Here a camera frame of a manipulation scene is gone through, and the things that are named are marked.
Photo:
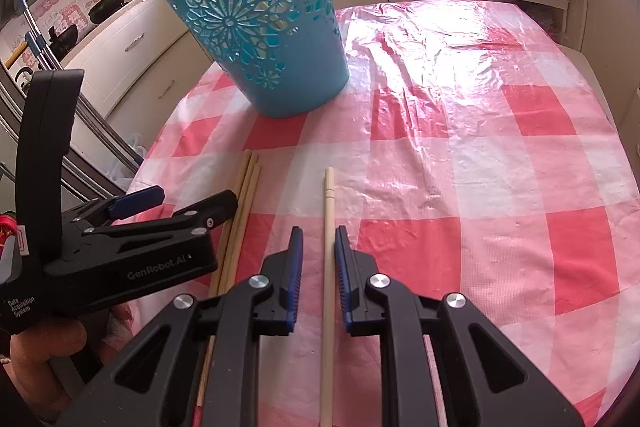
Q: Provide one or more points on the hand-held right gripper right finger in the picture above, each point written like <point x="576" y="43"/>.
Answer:
<point x="342" y="277"/>

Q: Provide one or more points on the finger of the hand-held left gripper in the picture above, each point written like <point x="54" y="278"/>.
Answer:
<point x="137" y="199"/>
<point x="210" y="207"/>

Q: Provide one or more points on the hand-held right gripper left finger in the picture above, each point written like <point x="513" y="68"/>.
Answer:
<point x="296" y="277"/>

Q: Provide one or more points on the wooden chopstick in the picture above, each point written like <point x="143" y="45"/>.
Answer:
<point x="235" y="197"/>
<point x="243" y="202"/>
<point x="250" y="207"/>
<point x="329" y="207"/>

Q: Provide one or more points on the blue perforated plastic basket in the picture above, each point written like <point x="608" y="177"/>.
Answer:
<point x="300" y="77"/>

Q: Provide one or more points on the person's left hand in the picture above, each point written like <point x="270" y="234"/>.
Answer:
<point x="50" y="342"/>

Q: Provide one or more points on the clear plastic bag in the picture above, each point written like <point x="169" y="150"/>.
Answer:
<point x="127" y="167"/>

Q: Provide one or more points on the white drawer cabinet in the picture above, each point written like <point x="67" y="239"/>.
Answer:
<point x="145" y="52"/>

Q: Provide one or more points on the small black wok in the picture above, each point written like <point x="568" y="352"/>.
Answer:
<point x="65" y="39"/>

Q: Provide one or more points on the metal mop pole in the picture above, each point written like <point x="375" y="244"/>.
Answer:
<point x="25" y="9"/>

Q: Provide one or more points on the pink checked plastic tablecloth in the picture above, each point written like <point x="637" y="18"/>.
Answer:
<point x="475" y="157"/>

